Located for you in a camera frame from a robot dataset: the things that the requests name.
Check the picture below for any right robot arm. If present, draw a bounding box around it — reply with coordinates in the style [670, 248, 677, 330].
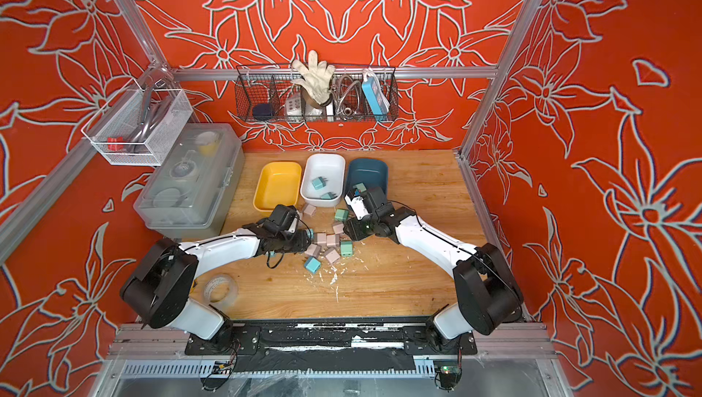
[344, 187, 524, 341]

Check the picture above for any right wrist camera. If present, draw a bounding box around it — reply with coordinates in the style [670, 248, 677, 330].
[345, 195, 370, 220]

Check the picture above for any pink plug near yellow box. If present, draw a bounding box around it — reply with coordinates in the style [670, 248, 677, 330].
[303, 203, 317, 217]

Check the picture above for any white storage box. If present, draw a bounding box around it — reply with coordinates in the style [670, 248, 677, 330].
[300, 153, 347, 208]

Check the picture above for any clear plastic lidded container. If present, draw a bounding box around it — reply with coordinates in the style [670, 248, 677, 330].
[133, 124, 245, 240]

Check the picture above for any red object in basket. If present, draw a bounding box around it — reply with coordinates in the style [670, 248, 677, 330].
[107, 137, 125, 152]

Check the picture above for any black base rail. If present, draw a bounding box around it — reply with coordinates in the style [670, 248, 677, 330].
[185, 316, 477, 356]

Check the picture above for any green plug top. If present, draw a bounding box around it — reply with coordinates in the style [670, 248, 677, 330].
[335, 209, 349, 223]

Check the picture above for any light blue box in basket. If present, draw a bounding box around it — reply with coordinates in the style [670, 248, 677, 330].
[361, 68, 389, 121]

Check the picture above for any dark teal storage box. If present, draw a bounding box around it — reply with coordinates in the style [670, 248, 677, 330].
[344, 158, 389, 201]

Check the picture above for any cream rubber glove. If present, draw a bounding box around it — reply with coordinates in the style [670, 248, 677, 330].
[292, 50, 336, 106]

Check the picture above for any clear tape roll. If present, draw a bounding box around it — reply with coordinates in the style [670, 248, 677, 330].
[203, 275, 239, 309]

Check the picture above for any black wire wall basket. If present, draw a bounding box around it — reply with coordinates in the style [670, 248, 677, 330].
[234, 62, 400, 124]

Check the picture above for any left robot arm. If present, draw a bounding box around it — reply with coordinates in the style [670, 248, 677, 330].
[120, 204, 313, 340]

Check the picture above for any pink plug bottom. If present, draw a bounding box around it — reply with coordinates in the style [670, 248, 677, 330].
[324, 248, 341, 265]

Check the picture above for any white socket cube in basket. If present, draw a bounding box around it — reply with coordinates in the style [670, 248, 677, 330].
[284, 94, 303, 122]

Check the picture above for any white wire basket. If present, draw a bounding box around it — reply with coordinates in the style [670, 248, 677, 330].
[82, 86, 193, 166]

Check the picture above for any blue plug bottom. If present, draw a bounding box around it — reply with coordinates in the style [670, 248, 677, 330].
[303, 256, 321, 275]

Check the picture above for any yellow storage box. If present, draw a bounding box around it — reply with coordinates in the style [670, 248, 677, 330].
[253, 161, 303, 214]

